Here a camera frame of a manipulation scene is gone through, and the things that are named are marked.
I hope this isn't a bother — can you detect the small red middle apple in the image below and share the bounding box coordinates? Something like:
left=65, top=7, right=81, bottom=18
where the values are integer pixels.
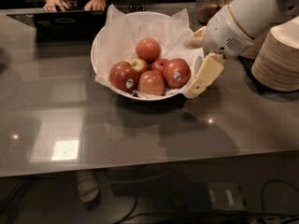
left=150, top=58, right=168, bottom=72

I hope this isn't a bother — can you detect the grey box on floor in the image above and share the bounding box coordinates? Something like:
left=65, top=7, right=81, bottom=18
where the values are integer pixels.
left=207, top=183, right=248, bottom=212

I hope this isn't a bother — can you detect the red apple front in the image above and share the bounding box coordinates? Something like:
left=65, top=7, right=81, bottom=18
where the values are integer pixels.
left=137, top=70, right=165, bottom=96

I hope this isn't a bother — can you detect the front paper plate stack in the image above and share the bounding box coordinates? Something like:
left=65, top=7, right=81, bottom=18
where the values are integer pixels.
left=255, top=17, right=299, bottom=85

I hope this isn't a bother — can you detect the red apple at back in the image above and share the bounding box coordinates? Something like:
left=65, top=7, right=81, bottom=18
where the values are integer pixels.
left=135, top=37, right=162, bottom=63

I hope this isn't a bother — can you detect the red apple with sticker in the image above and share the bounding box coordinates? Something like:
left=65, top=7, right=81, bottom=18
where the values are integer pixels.
left=109, top=61, right=139, bottom=93
left=163, top=58, right=192, bottom=89

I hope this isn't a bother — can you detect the person's right hand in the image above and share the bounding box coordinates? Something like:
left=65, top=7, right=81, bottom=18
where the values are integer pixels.
left=43, top=0, right=69, bottom=12

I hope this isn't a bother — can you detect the black cable on floor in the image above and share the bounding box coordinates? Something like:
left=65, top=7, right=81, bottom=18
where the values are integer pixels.
left=111, top=179, right=299, bottom=224

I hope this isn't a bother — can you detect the back paper plate stack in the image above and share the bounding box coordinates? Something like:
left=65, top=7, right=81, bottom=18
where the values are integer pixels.
left=241, top=29, right=269, bottom=60

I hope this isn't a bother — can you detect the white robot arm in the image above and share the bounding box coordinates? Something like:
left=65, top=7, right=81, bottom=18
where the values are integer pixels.
left=184, top=0, right=299, bottom=98

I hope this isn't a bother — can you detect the yellow-green apple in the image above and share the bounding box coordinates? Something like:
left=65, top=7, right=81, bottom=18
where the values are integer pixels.
left=129, top=58, right=149, bottom=74

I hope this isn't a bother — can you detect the person's left hand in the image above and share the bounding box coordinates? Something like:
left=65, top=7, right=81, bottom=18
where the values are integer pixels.
left=84, top=0, right=107, bottom=11

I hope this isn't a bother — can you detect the paper plate stack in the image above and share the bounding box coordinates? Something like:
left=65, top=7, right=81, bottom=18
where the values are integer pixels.
left=241, top=29, right=269, bottom=60
left=255, top=17, right=299, bottom=85

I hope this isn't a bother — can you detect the white paper liner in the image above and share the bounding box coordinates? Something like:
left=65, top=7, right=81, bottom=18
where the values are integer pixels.
left=93, top=4, right=204, bottom=99

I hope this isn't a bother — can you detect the foot in grey sock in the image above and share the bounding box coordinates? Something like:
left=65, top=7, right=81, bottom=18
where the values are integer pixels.
left=76, top=170, right=99, bottom=203

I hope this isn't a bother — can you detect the black laptop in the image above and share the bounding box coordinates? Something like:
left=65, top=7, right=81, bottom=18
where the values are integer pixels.
left=8, top=10, right=107, bottom=40

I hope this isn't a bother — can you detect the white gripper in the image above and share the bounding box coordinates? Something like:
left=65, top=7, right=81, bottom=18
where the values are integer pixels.
left=183, top=6, right=253, bottom=98

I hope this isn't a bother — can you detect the black rubber mat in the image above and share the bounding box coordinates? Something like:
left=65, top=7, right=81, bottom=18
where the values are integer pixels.
left=238, top=56, right=299, bottom=93

